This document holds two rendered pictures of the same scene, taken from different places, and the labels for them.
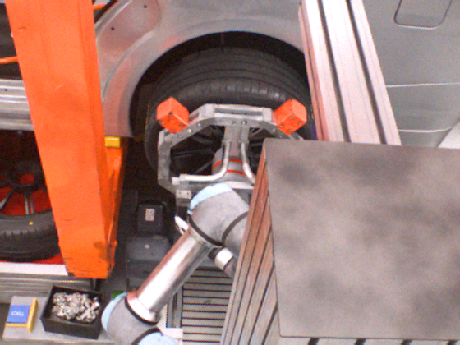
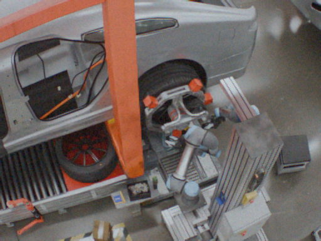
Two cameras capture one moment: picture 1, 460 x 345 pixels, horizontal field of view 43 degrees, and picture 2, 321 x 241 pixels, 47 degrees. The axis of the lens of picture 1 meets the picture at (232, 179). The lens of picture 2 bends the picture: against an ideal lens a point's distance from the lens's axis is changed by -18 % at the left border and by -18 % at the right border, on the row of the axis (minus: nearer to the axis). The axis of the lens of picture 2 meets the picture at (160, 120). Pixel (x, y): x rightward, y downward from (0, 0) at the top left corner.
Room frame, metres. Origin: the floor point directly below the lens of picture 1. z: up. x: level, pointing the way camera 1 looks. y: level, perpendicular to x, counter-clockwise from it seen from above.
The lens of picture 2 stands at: (-0.70, 0.68, 4.05)
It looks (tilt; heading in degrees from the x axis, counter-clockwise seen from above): 56 degrees down; 346
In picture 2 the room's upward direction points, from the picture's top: straight up
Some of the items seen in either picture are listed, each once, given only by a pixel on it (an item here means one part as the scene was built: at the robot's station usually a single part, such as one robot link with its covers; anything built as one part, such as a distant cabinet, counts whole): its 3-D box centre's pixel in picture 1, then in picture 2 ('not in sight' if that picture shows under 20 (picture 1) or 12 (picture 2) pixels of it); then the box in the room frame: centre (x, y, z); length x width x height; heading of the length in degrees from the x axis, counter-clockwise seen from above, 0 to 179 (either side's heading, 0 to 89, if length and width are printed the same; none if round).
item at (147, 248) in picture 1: (149, 238); (143, 152); (1.42, 0.32, 0.26); 0.42 x 0.18 x 0.35; 8
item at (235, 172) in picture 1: (230, 177); (178, 116); (1.37, 0.01, 0.85); 0.21 x 0.14 x 0.14; 8
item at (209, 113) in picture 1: (230, 163); (175, 110); (1.44, 0.02, 0.85); 0.54 x 0.07 x 0.54; 98
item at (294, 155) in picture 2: not in sight; (291, 155); (0.98, -1.28, 0.17); 0.43 x 0.36 x 0.34; 78
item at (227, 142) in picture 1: (207, 154); (170, 112); (1.31, 0.10, 1.03); 0.19 x 0.18 x 0.11; 8
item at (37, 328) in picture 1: (66, 320); (135, 195); (0.90, 0.52, 0.44); 0.43 x 0.17 x 0.03; 98
